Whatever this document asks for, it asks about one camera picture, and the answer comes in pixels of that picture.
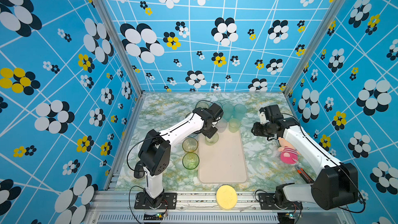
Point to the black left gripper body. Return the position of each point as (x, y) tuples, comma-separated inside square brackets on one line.
[(210, 131)]

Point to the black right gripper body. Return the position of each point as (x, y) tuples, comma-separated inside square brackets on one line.
[(262, 129)]

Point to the small clear glass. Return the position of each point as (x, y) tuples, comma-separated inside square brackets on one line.
[(222, 125)]

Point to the tall teal glass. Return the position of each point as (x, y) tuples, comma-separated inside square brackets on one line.
[(228, 110)]

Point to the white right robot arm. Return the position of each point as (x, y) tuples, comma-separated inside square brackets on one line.
[(336, 183)]

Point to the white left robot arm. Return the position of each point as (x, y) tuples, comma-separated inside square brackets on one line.
[(155, 151)]

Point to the pale pink rectangular tray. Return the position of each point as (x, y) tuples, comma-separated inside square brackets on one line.
[(223, 162)]

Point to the grey-blue glass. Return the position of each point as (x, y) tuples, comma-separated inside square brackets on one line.
[(192, 135)]

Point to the yellow glass left column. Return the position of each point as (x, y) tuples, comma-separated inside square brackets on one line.
[(190, 145)]

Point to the tall amber glass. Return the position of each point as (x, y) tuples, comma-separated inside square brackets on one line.
[(202, 104)]

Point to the pink plush doll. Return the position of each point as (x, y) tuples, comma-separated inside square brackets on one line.
[(288, 153)]

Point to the green glass left column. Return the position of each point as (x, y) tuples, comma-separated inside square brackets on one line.
[(190, 161)]

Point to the tall green-teal glass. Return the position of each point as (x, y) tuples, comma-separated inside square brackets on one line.
[(239, 111)]

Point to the red black utility knife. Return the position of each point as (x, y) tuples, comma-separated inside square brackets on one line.
[(304, 175)]

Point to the yellow round sponge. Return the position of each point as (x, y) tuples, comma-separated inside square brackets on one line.
[(226, 197)]

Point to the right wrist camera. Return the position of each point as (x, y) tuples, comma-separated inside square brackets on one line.
[(270, 114)]

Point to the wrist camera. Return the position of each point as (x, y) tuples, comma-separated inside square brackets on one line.
[(216, 111), (270, 114)]

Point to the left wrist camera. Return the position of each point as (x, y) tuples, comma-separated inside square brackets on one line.
[(216, 111)]

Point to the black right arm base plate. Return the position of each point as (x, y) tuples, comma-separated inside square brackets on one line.
[(267, 202)]

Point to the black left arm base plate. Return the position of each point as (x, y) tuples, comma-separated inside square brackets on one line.
[(166, 200)]

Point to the aluminium front rail frame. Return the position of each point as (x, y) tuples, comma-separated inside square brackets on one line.
[(190, 207)]

